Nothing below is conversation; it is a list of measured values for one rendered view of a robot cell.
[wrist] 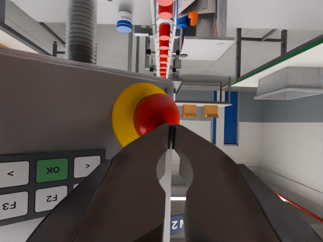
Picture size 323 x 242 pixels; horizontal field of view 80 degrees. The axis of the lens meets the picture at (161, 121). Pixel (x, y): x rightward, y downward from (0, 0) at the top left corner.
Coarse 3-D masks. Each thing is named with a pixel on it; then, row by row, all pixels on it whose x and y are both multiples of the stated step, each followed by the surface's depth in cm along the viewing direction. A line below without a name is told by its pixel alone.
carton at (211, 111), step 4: (204, 108) 566; (208, 108) 551; (212, 108) 553; (216, 108) 554; (204, 112) 565; (208, 112) 551; (212, 112) 552; (216, 112) 554; (204, 116) 560; (208, 116) 543; (212, 116) 545; (216, 116) 546
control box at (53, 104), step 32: (0, 64) 11; (32, 64) 12; (64, 64) 13; (0, 96) 11; (32, 96) 12; (64, 96) 13; (96, 96) 14; (128, 96) 15; (0, 128) 11; (32, 128) 12; (64, 128) 13; (96, 128) 14; (128, 128) 15; (32, 224) 12
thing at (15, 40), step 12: (0, 0) 125; (0, 12) 125; (0, 24) 125; (0, 36) 130; (12, 36) 130; (24, 36) 150; (24, 48) 151; (36, 48) 157; (96, 48) 333; (96, 60) 335
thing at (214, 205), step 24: (192, 144) 10; (192, 168) 9; (216, 168) 9; (192, 192) 7; (216, 192) 7; (240, 192) 7; (192, 216) 7; (216, 216) 7; (240, 216) 7; (264, 216) 7; (192, 240) 7; (216, 240) 6; (240, 240) 6; (264, 240) 6
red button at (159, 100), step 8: (152, 96) 14; (160, 96) 14; (168, 96) 15; (144, 104) 14; (152, 104) 14; (160, 104) 14; (168, 104) 14; (136, 112) 14; (144, 112) 13; (152, 112) 13; (160, 112) 14; (168, 112) 14; (176, 112) 15; (136, 120) 14; (144, 120) 13; (152, 120) 13; (160, 120) 14; (168, 120) 14; (176, 120) 15; (136, 128) 14; (144, 128) 13; (152, 128) 13
